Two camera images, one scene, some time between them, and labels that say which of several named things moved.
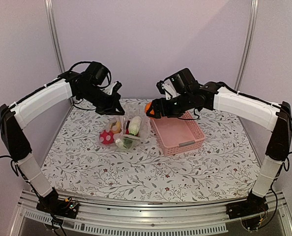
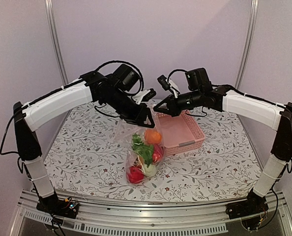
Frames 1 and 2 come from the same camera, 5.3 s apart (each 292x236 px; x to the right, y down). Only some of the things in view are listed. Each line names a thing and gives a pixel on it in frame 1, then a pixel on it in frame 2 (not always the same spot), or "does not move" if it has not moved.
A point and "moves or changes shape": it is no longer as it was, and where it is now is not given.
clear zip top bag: [127, 132] moves or changes shape
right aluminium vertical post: [250, 37] does not move
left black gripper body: [104, 104] to [131, 115]
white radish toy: [127, 141] to [145, 152]
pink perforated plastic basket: [178, 134] does not move
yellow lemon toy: [115, 127] to [141, 160]
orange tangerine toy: [147, 107] to [152, 136]
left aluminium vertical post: [56, 39] does not move
